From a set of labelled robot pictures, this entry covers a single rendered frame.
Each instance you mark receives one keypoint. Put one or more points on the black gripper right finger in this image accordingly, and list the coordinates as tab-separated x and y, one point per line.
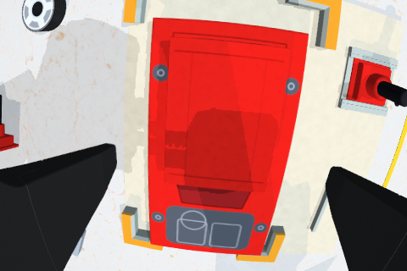
370	220

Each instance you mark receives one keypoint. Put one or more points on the black toy wheel with white hub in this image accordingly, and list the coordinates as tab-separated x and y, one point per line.
43	15

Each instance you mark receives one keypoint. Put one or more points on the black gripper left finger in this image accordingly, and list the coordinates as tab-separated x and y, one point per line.
45	206

